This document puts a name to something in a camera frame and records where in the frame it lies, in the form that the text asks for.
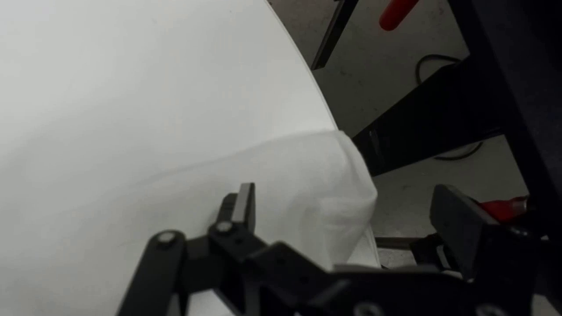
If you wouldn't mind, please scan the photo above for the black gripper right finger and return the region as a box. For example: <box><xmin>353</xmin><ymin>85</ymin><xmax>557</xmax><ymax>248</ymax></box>
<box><xmin>429</xmin><ymin>183</ymin><xmax>562</xmax><ymax>316</ymax></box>

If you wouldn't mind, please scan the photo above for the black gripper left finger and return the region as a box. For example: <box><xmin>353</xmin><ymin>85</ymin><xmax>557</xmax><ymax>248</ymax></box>
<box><xmin>116</xmin><ymin>181</ymin><xmax>327</xmax><ymax>316</ymax></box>

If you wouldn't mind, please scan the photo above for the white cloth with blue stripes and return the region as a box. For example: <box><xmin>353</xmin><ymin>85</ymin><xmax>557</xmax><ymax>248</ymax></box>
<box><xmin>23</xmin><ymin>128</ymin><xmax>385</xmax><ymax>316</ymax></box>

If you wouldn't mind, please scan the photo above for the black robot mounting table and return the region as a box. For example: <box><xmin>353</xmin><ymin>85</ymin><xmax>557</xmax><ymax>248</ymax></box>
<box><xmin>350</xmin><ymin>0</ymin><xmax>562</xmax><ymax>295</ymax></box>

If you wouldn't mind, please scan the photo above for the thin black floor cable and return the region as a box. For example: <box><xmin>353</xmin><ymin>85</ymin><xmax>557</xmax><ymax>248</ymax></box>
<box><xmin>415</xmin><ymin>53</ymin><xmax>471</xmax><ymax>85</ymax></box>
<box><xmin>434</xmin><ymin>139</ymin><xmax>487</xmax><ymax>164</ymax></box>

